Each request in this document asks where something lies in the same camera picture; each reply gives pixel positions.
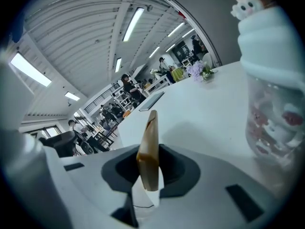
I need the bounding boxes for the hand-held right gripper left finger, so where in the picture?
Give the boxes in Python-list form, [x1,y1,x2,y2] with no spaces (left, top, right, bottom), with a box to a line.
[43,144,142,229]

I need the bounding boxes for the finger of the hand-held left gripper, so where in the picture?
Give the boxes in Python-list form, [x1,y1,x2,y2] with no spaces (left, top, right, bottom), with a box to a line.
[39,130,77,157]

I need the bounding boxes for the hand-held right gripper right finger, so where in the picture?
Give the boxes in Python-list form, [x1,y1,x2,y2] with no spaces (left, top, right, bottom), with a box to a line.
[132,143,278,229]

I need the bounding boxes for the black metal railing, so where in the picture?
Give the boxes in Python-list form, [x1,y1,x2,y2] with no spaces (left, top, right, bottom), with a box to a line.
[83,83,120,112]

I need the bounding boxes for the white desk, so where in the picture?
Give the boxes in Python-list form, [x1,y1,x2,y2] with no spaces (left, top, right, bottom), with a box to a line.
[116,60,282,200]

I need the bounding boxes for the grey flat tablet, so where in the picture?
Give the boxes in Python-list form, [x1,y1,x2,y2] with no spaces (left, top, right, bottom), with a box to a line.
[138,91,165,112]

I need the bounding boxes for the white background table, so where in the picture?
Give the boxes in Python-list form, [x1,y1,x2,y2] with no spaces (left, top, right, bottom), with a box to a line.
[142,75,173,95]

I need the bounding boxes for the yellow-green draped table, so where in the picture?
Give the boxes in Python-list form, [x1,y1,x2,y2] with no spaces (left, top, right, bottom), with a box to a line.
[171,68,183,82]

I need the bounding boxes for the purple flower bouquet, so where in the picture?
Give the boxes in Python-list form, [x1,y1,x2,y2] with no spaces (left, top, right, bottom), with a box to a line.
[186,61,215,83]

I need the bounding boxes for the white chair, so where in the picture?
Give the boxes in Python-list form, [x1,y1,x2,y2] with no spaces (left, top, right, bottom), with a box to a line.
[202,52,213,68]

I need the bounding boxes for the clear cup with pale lid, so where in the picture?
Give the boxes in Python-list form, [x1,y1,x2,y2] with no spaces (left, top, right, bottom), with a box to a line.
[230,0,305,195]

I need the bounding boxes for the grey partition panel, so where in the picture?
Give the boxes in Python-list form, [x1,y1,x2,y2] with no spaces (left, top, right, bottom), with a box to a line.
[173,0,243,68]

